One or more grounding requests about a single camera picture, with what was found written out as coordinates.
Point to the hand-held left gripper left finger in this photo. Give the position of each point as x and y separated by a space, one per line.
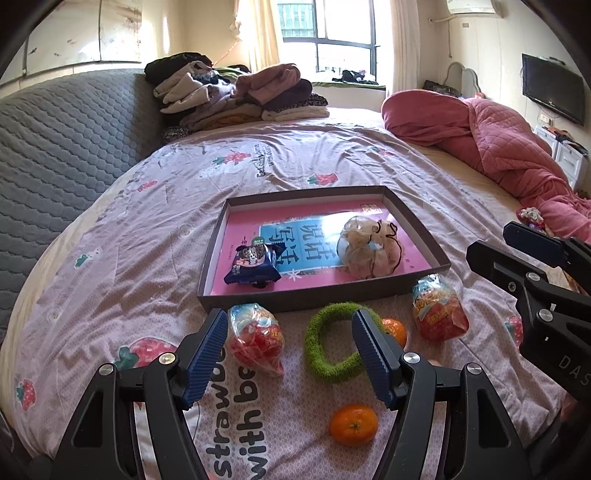
205 364

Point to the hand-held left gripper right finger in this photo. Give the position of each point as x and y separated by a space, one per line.
369 355

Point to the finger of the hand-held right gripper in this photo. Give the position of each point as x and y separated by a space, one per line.
489 261
531 237

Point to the orange mandarin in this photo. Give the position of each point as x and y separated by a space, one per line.
395 330
353 424

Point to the red snack packet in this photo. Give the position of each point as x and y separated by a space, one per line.
254 341
436 314

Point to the brown shallow cardboard tray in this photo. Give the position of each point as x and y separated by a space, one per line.
323 302

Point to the small colourful wrapped item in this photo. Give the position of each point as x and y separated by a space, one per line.
531 216

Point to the white drawer cabinet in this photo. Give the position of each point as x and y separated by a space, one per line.
565 154

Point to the pink quilted quilt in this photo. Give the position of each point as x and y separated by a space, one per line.
498 138

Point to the blue cookie packet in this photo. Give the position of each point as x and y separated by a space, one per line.
251 265

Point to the black television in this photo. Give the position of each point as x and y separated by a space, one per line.
551 87

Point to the white ornate chair back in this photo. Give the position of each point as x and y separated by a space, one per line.
461 76

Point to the dark clothes on windowsill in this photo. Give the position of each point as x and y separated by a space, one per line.
355 76

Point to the cream curtain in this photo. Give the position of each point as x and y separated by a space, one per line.
406 41
263 27

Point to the white air conditioner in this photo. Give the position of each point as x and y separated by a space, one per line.
471 5

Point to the green windowsill cushion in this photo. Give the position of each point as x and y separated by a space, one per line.
323 86

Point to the grey quilted headboard cover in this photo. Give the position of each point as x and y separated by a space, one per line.
60 152

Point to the pile of folded clothes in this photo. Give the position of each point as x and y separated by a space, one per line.
277 87

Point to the window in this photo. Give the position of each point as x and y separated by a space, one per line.
332 23

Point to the white worn cupboard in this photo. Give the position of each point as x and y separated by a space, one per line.
83 32

